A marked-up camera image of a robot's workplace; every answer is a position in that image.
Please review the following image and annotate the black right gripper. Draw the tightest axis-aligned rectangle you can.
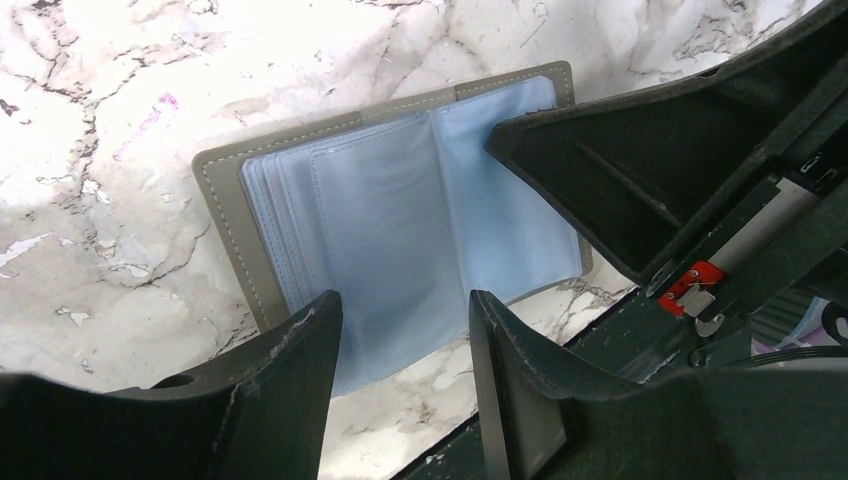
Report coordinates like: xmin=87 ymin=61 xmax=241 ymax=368
xmin=485 ymin=1 xmax=847 ymax=380

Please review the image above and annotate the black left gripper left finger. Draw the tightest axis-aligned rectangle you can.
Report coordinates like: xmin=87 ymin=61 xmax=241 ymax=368
xmin=1 ymin=290 xmax=343 ymax=479

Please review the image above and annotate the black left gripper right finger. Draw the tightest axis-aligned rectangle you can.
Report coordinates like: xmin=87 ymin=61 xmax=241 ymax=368
xmin=469 ymin=290 xmax=847 ymax=479

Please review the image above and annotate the grey metal card holder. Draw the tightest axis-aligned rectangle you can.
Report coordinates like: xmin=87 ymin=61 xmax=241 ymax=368
xmin=192 ymin=60 xmax=592 ymax=396

